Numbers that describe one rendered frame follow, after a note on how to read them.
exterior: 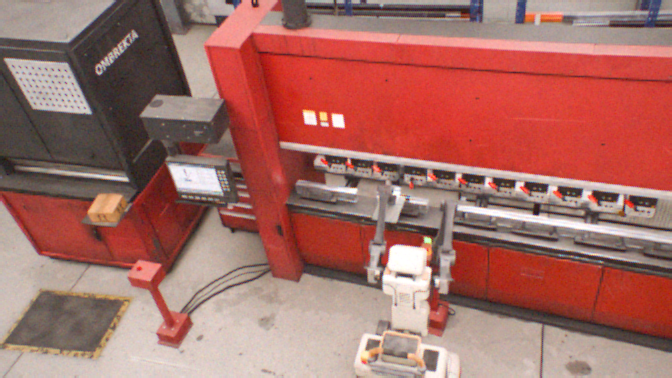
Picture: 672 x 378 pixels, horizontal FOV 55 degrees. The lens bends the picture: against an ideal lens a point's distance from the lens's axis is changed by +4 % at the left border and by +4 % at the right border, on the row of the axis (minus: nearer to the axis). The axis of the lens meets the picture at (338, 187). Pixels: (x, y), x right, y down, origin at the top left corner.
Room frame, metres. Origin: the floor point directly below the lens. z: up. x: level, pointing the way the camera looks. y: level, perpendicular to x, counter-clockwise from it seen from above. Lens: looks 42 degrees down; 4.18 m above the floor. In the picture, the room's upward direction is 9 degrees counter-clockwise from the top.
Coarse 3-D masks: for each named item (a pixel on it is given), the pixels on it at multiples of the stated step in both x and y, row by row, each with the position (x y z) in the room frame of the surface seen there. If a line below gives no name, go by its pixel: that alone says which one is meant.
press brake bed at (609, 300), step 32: (320, 224) 3.47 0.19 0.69; (352, 224) 3.35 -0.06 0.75; (384, 224) 3.23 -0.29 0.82; (320, 256) 3.50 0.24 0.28; (352, 256) 3.37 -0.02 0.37; (480, 256) 2.93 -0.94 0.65; (512, 256) 2.83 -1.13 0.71; (544, 256) 2.75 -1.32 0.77; (576, 256) 2.67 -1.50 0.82; (480, 288) 2.93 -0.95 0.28; (512, 288) 2.82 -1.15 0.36; (544, 288) 2.73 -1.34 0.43; (576, 288) 2.64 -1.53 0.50; (608, 288) 2.57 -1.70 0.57; (640, 288) 2.49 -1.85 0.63; (544, 320) 2.73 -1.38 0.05; (576, 320) 2.69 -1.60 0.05; (608, 320) 2.57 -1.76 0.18; (640, 320) 2.47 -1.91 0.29
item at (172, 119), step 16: (160, 96) 3.65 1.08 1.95; (176, 96) 3.62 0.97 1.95; (144, 112) 3.48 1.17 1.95; (160, 112) 3.46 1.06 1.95; (176, 112) 3.43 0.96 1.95; (192, 112) 3.40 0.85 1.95; (208, 112) 3.38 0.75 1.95; (224, 112) 3.46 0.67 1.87; (160, 128) 3.41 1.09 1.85; (176, 128) 3.37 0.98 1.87; (192, 128) 3.32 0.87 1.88; (208, 128) 3.29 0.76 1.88; (224, 128) 3.40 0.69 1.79; (176, 144) 3.53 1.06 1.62
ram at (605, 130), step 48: (288, 96) 3.61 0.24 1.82; (336, 96) 3.46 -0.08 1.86; (384, 96) 3.31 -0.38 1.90; (432, 96) 3.18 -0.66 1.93; (480, 96) 3.05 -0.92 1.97; (528, 96) 2.94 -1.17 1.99; (576, 96) 2.83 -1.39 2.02; (624, 96) 2.73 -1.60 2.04; (336, 144) 3.48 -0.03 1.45; (384, 144) 3.33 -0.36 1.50; (432, 144) 3.18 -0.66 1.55; (480, 144) 3.05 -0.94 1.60; (528, 144) 2.92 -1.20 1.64; (576, 144) 2.81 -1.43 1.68; (624, 144) 2.70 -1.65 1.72; (624, 192) 2.68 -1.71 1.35
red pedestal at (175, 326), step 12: (144, 264) 3.24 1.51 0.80; (156, 264) 3.22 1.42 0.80; (132, 276) 3.14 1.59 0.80; (144, 276) 3.12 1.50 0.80; (156, 276) 3.13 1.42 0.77; (144, 288) 3.10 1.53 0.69; (156, 288) 3.08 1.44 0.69; (156, 300) 3.16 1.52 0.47; (168, 312) 3.18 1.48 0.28; (168, 324) 3.16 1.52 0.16; (180, 324) 3.17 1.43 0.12; (192, 324) 3.23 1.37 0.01; (168, 336) 3.08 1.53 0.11; (180, 336) 3.11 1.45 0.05
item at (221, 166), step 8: (168, 160) 3.40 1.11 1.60; (176, 160) 3.38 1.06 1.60; (184, 160) 3.37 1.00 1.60; (192, 160) 3.36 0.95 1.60; (200, 160) 3.34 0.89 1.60; (208, 160) 3.34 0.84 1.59; (216, 160) 3.32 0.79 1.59; (224, 160) 3.34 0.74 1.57; (216, 168) 3.27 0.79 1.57; (224, 168) 3.25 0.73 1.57; (216, 176) 3.28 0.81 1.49; (224, 176) 3.25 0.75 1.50; (232, 176) 3.32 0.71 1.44; (224, 184) 3.26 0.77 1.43; (232, 184) 3.26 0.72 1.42; (184, 192) 3.38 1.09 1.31; (192, 192) 3.36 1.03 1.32; (200, 192) 3.34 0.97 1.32; (224, 192) 3.27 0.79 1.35; (232, 192) 3.25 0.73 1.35; (208, 200) 3.32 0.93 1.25; (216, 200) 3.30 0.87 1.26; (224, 200) 3.28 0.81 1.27; (232, 200) 3.25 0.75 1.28
